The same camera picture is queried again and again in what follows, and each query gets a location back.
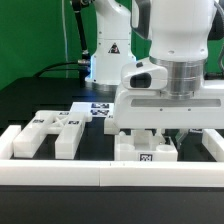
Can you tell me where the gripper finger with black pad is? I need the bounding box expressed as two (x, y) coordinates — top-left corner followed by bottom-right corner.
(175, 129), (189, 149)

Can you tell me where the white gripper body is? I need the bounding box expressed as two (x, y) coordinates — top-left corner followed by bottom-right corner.
(113, 61), (224, 129)

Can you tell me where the white chair seat part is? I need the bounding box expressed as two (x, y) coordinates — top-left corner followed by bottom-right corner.
(114, 129), (178, 162)

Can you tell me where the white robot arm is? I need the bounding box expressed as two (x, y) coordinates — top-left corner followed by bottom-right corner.
(86, 0), (224, 135)

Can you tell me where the white tagged cube far right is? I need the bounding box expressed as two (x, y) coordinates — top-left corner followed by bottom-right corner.
(190, 129), (203, 133)

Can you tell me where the white marker base sheet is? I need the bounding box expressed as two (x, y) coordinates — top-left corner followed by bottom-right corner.
(70, 102), (114, 117)

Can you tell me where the black cable post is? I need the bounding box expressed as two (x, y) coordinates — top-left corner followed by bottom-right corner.
(71, 0), (90, 87)

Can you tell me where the white chair back frame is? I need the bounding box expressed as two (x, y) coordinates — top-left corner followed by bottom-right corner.
(13, 110), (92, 159)

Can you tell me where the thin white cable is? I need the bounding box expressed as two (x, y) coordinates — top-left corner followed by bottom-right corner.
(61, 0), (70, 78)

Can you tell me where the black thick cable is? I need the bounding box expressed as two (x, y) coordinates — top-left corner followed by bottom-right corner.
(32, 60), (91, 78)

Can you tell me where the white U-shaped fence wall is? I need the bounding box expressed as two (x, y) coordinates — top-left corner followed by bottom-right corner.
(0, 125), (224, 187)

